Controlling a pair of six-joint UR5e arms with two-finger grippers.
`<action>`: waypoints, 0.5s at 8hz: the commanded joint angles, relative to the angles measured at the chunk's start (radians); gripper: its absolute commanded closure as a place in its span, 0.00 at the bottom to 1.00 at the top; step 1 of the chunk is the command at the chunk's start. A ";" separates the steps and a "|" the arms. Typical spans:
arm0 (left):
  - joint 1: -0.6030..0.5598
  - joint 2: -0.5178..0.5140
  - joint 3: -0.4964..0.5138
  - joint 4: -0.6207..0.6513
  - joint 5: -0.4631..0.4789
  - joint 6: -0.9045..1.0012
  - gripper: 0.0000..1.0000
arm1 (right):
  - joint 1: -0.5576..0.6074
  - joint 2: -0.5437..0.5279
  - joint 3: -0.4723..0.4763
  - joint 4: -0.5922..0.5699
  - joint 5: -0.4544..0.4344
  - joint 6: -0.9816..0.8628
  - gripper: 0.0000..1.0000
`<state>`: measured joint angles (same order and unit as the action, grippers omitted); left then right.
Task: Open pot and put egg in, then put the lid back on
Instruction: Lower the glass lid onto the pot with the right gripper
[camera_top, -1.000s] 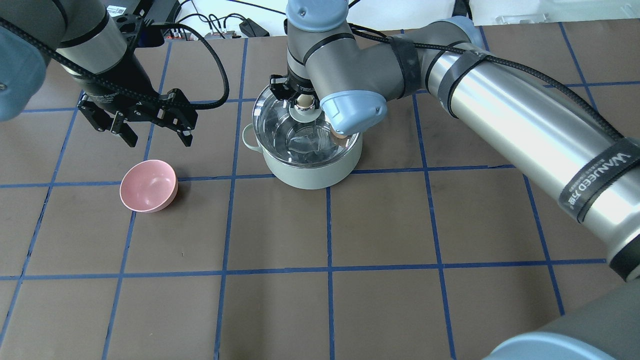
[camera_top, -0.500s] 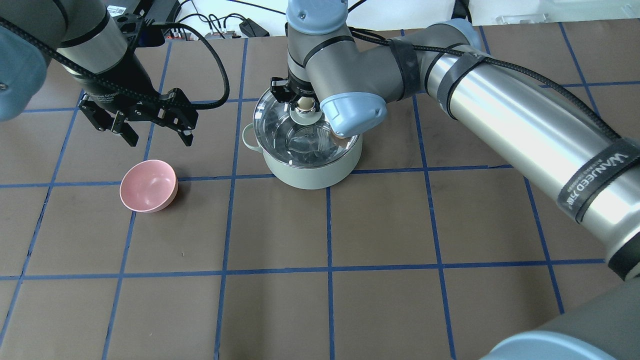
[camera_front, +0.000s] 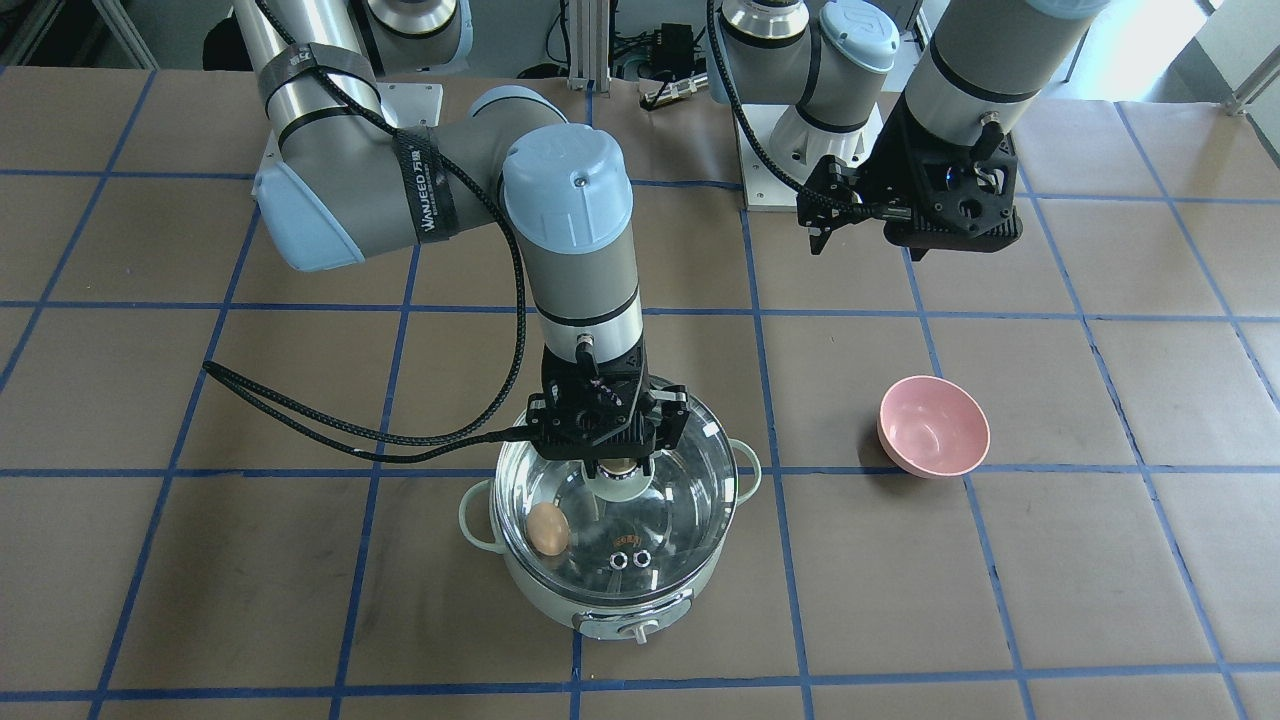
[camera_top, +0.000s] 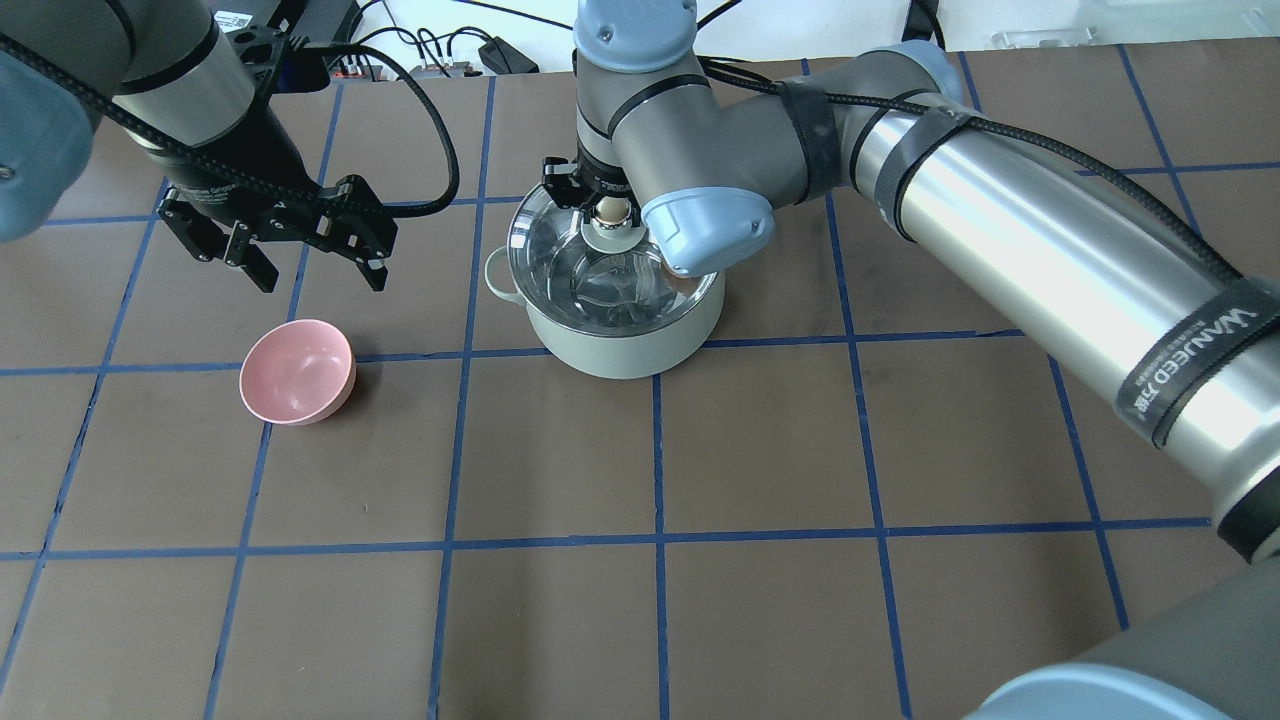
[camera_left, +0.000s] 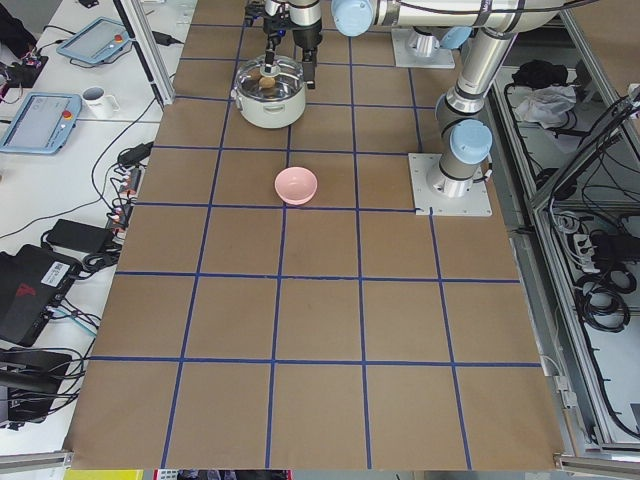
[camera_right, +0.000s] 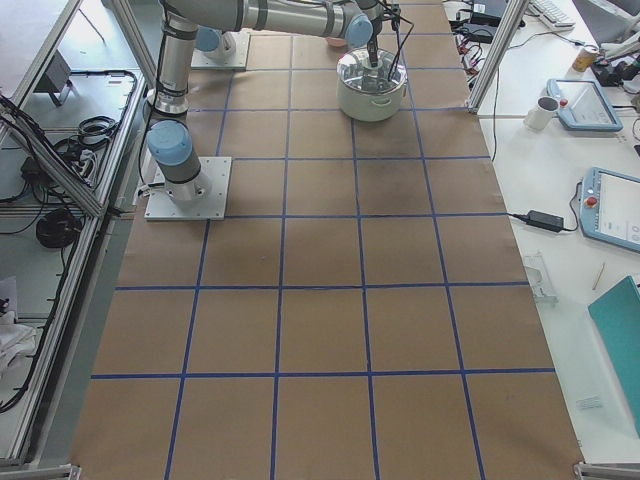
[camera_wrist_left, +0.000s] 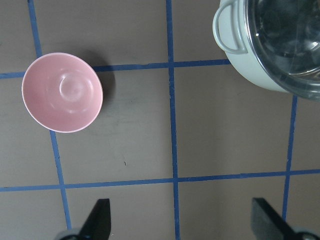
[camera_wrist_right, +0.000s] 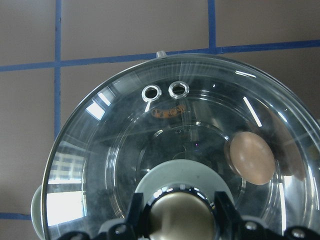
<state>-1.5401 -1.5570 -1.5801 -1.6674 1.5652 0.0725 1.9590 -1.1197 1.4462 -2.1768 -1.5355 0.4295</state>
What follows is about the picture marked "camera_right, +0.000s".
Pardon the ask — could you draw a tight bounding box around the teal folder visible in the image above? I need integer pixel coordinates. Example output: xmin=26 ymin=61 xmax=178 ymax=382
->
xmin=588 ymin=275 xmax=639 ymax=433

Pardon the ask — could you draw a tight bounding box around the white mug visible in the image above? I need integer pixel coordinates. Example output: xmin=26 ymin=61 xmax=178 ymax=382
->
xmin=523 ymin=96 xmax=559 ymax=131

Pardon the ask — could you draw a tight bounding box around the glass pot lid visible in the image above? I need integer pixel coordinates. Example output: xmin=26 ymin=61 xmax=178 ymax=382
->
xmin=336 ymin=48 xmax=407 ymax=95

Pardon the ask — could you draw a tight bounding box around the blue teach pendant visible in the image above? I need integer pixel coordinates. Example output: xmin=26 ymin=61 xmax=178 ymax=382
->
xmin=546 ymin=79 xmax=623 ymax=132
xmin=579 ymin=167 xmax=639 ymax=252

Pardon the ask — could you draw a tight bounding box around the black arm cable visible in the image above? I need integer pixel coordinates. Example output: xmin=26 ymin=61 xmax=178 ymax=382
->
xmin=377 ymin=0 xmax=416 ymax=81

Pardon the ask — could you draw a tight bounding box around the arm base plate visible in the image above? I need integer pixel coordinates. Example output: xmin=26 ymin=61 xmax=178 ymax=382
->
xmin=144 ymin=156 xmax=232 ymax=221
xmin=191 ymin=27 xmax=250 ymax=71

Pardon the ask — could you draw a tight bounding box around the coiled black cable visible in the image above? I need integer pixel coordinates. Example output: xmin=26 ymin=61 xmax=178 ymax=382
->
xmin=34 ymin=207 xmax=84 ymax=250

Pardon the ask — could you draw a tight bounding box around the clear acrylic holder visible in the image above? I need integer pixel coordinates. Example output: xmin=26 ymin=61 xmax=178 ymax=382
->
xmin=522 ymin=252 xmax=558 ymax=305

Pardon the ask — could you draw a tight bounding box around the small black power brick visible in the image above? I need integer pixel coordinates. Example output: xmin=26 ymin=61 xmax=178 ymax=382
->
xmin=525 ymin=210 xmax=564 ymax=233

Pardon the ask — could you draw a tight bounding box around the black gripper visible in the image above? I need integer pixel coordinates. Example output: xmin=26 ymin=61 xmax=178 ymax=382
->
xmin=366 ymin=19 xmax=380 ymax=68

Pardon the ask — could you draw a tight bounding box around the pale green cooking pot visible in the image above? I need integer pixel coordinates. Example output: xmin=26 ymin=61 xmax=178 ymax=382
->
xmin=337 ymin=78 xmax=407 ymax=122

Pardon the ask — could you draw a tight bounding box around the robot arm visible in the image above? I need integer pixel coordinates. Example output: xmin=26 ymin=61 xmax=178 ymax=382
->
xmin=146 ymin=0 xmax=393 ymax=204
xmin=195 ymin=27 xmax=236 ymax=58

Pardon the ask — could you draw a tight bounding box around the pink bowl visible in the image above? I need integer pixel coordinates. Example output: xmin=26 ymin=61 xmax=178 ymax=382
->
xmin=326 ymin=37 xmax=347 ymax=48

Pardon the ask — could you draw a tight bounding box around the yellow can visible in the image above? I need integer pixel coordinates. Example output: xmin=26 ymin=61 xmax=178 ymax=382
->
xmin=571 ymin=45 xmax=600 ymax=73

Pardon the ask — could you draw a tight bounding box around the wooden stick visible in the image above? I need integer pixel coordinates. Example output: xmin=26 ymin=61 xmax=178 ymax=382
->
xmin=592 ymin=262 xmax=606 ymax=291

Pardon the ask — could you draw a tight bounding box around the aluminium frame post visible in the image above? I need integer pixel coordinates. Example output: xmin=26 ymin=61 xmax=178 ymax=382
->
xmin=467 ymin=0 xmax=528 ymax=113

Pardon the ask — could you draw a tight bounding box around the upper blue teach pendant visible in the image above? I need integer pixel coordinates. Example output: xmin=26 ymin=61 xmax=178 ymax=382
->
xmin=546 ymin=79 xmax=623 ymax=132

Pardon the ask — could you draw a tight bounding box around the lower blue teach pendant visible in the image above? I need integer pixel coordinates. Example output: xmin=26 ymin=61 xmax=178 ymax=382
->
xmin=579 ymin=167 xmax=639 ymax=252

